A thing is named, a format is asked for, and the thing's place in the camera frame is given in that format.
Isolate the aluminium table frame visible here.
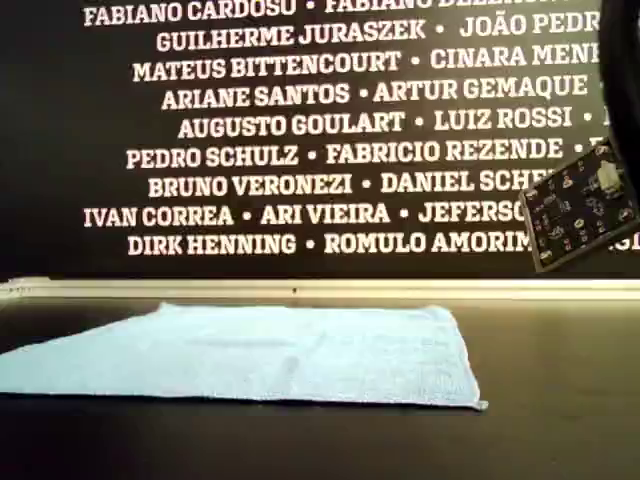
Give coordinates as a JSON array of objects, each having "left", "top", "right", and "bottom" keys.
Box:
[{"left": 0, "top": 275, "right": 640, "bottom": 304}]

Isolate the light blue microfibre cloth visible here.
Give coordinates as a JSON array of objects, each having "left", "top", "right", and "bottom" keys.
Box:
[{"left": 0, "top": 301, "right": 490, "bottom": 412}]

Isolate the right wrist camera circuit board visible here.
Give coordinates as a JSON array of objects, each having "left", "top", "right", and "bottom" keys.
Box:
[{"left": 518, "top": 135, "right": 640, "bottom": 275}]

